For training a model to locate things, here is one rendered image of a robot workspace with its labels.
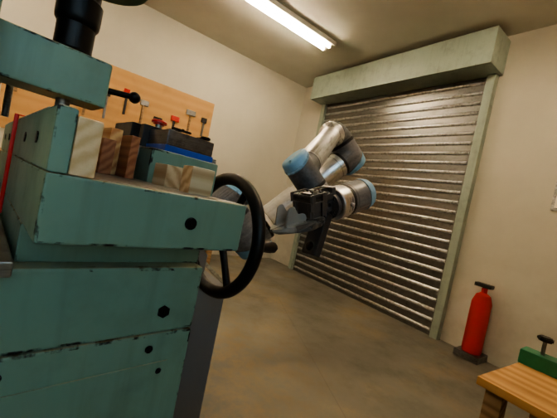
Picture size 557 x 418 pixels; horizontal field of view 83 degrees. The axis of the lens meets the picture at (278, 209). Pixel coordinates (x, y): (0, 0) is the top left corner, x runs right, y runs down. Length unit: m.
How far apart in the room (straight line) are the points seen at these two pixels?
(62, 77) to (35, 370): 0.38
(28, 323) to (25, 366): 0.05
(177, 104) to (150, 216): 3.80
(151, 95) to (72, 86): 3.47
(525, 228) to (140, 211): 2.92
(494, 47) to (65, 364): 3.27
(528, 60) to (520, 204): 1.19
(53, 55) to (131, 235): 0.32
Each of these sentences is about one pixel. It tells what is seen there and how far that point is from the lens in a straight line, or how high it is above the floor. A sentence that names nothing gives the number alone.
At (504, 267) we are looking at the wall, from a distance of 3.08.
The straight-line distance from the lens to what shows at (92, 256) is 0.43.
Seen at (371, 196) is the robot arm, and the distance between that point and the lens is 0.91.
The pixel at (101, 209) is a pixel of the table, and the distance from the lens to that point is 0.32.
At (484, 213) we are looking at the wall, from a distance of 3.16.
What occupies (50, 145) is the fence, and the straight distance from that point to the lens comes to 0.31.
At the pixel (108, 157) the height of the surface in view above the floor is 0.93.
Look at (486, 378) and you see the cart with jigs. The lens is 1.21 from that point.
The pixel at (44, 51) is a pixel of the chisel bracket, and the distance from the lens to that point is 0.58.
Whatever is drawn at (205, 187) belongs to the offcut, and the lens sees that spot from 0.42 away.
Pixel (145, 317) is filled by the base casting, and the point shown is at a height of 0.73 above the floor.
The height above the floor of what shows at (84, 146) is 0.93.
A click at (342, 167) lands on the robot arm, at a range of 1.44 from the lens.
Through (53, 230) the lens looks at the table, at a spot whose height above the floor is 0.85.
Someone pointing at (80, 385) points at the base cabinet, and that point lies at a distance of 0.47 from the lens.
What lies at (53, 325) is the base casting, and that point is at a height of 0.74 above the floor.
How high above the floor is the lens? 0.92
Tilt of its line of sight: 2 degrees down
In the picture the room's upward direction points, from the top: 12 degrees clockwise
